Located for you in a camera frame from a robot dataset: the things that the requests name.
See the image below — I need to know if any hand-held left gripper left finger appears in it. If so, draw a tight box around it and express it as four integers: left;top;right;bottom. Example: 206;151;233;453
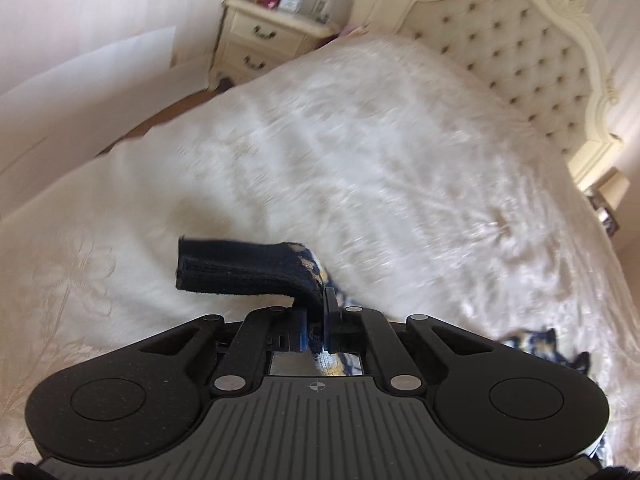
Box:
140;305;307;395

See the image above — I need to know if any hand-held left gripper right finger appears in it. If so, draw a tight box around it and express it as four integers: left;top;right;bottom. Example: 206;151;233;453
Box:
322;287;495;394

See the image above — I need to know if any navy patterned knit sweater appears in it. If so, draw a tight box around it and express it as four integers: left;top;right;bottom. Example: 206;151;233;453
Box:
175;235;593;378

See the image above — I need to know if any cream floral bedspread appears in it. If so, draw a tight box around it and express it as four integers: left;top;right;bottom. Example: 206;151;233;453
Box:
0;35;640;471

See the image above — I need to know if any cream shade table lamp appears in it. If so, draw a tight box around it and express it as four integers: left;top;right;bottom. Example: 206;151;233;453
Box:
597;170;631;211

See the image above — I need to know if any cream tufted headboard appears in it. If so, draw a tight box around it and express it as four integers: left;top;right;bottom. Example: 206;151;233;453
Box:
350;0;626;191

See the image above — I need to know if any cream nightstand with dark handles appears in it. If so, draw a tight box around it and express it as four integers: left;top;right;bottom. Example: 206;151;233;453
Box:
207;0;341;93

